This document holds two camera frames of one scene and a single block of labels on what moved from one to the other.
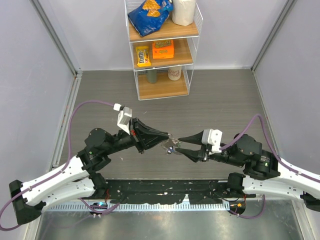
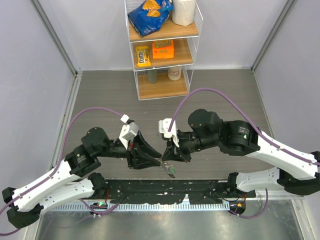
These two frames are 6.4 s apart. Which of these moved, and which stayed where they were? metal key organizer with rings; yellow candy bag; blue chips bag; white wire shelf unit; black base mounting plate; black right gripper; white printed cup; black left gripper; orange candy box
Moved: black left gripper; black right gripper; metal key organizer with rings
Stayed: blue chips bag; yellow candy bag; orange candy box; black base mounting plate; white wire shelf unit; white printed cup
